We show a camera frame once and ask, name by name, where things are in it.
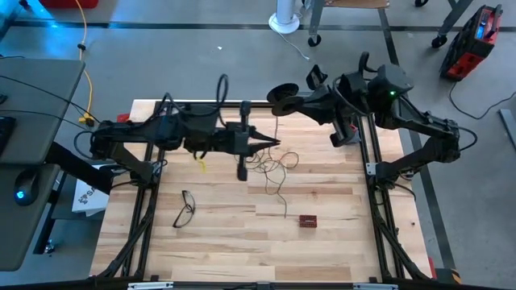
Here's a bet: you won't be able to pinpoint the thick sleeved robot cable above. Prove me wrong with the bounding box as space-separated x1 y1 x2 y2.
357 51 377 74

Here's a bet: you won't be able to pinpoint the grey cart leg with caster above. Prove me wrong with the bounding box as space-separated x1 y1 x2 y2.
431 0 475 50

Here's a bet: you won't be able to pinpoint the red bin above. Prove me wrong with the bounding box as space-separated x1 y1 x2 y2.
39 0 100 9

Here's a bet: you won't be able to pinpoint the black power cord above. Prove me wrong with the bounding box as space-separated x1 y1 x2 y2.
448 80 516 121

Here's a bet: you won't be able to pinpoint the thin black wire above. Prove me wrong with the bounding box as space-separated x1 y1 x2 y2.
245 116 300 220

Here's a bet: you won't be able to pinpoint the thin black desk cable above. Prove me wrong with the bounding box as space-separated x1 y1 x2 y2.
0 109 84 130
0 74 106 129

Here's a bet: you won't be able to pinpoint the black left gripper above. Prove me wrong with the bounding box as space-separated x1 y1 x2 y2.
189 100 281 181

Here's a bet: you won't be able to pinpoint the white floor cable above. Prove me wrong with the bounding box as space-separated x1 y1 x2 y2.
277 31 311 62

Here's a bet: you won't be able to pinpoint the black diagonal strut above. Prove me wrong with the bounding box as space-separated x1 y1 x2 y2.
47 141 114 195

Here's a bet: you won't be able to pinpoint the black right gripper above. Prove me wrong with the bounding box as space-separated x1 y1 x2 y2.
289 64 378 148

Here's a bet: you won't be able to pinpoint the white pole base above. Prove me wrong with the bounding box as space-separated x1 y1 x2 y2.
268 0 302 35

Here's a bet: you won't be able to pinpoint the black eyeglasses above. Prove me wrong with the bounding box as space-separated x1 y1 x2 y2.
172 189 197 229

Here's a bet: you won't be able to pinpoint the black computer mouse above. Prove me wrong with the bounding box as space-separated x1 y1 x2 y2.
14 167 41 207

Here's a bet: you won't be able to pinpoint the black desk leg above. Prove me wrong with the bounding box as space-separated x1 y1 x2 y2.
33 172 68 255

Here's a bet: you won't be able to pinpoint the red bit holder block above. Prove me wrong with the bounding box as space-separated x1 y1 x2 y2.
298 214 318 229

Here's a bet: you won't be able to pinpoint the wooden top rolling table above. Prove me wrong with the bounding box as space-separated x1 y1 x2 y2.
308 0 391 48

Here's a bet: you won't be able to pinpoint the red black tool case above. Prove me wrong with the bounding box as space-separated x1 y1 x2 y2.
439 4 504 82

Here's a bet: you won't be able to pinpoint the grey side table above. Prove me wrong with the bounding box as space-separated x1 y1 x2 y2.
0 58 86 271

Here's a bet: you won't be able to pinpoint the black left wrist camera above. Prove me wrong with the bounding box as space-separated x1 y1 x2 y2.
215 128 239 156

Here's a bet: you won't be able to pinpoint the grey red plastic piece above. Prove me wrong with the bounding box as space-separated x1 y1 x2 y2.
344 123 363 145

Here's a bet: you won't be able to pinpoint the white printed box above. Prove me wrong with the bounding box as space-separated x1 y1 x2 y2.
71 164 112 218

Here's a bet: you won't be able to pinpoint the yellow cable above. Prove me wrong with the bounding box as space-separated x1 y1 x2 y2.
73 0 96 126

